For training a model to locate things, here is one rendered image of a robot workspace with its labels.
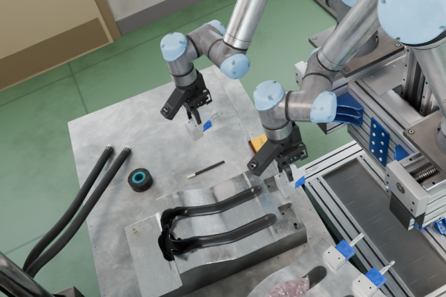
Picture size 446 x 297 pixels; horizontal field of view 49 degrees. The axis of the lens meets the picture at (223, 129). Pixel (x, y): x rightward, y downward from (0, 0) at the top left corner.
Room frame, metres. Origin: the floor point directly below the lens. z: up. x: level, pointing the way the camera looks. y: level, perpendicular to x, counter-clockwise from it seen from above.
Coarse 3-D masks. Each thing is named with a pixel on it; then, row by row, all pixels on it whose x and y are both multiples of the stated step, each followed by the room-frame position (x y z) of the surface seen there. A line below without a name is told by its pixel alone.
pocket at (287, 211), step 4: (284, 204) 0.75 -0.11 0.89; (288, 204) 0.75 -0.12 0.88; (292, 204) 0.75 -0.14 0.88; (280, 208) 0.74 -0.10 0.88; (284, 208) 0.75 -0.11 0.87; (288, 208) 0.75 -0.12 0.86; (292, 208) 0.73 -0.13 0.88; (280, 212) 0.74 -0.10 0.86; (284, 212) 0.74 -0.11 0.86; (288, 212) 0.73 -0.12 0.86; (292, 212) 0.73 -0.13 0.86; (296, 212) 0.72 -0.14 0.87; (284, 216) 0.72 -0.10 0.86; (288, 216) 0.72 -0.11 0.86; (292, 216) 0.72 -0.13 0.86; (296, 216) 0.71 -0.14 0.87
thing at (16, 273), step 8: (0, 256) 0.66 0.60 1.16; (0, 264) 0.65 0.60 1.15; (8, 264) 0.66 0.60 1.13; (0, 272) 0.64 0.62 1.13; (8, 272) 0.65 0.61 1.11; (16, 272) 0.66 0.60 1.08; (24, 272) 0.67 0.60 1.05; (0, 280) 0.63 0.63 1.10; (8, 280) 0.64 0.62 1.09; (16, 280) 0.64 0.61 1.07; (24, 280) 0.65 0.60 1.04; (32, 280) 0.67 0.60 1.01; (8, 288) 0.64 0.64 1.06; (16, 288) 0.64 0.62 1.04; (24, 288) 0.64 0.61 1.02; (32, 288) 0.65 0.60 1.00; (40, 288) 0.67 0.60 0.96; (16, 296) 0.64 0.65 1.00; (24, 296) 0.64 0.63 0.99; (32, 296) 0.64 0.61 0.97; (40, 296) 0.65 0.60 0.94; (48, 296) 0.66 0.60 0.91; (56, 296) 0.70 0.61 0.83; (64, 296) 0.69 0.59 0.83
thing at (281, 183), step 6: (312, 168) 0.81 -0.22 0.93; (282, 174) 0.81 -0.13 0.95; (306, 174) 0.80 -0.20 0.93; (276, 180) 0.80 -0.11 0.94; (282, 180) 0.79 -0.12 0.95; (300, 180) 0.78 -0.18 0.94; (282, 186) 0.77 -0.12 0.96; (288, 186) 0.77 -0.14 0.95; (282, 192) 0.77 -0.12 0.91; (288, 192) 0.76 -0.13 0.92; (294, 192) 0.77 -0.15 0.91
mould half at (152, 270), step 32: (192, 192) 0.87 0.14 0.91; (224, 192) 0.85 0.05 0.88; (160, 224) 0.82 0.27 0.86; (192, 224) 0.75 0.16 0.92; (224, 224) 0.74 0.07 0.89; (288, 224) 0.68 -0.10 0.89; (160, 256) 0.71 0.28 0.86; (192, 256) 0.64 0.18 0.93; (224, 256) 0.64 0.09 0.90; (256, 256) 0.63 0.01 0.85; (160, 288) 0.61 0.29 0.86; (192, 288) 0.61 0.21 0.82
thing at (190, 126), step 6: (216, 114) 1.13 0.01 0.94; (192, 120) 1.11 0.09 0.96; (210, 120) 1.12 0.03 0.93; (186, 126) 1.10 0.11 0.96; (192, 126) 1.09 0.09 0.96; (204, 126) 1.09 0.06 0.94; (210, 126) 1.10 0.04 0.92; (192, 132) 1.07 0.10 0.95; (198, 132) 1.07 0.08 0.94; (192, 138) 1.08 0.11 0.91; (198, 138) 1.07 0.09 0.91
